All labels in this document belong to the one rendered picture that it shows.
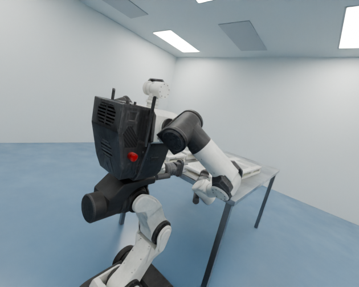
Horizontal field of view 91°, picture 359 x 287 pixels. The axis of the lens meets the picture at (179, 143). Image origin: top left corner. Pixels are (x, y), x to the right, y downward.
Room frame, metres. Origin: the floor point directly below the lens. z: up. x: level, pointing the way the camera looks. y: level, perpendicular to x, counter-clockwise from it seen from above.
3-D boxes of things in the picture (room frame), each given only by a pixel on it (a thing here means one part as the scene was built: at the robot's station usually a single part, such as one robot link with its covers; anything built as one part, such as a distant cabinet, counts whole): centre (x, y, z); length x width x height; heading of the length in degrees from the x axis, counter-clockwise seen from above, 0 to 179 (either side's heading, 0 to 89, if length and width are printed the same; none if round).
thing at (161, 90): (0.79, 0.15, 1.35); 0.10 x 0.07 x 0.09; 53
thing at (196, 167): (1.30, -0.23, 0.91); 0.25 x 0.24 x 0.02; 53
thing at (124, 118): (0.75, 0.19, 1.15); 0.34 x 0.30 x 0.36; 53
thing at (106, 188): (0.72, 0.21, 0.89); 0.28 x 0.13 x 0.18; 143
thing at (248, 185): (1.92, -0.42, 0.83); 1.50 x 1.10 x 0.04; 143
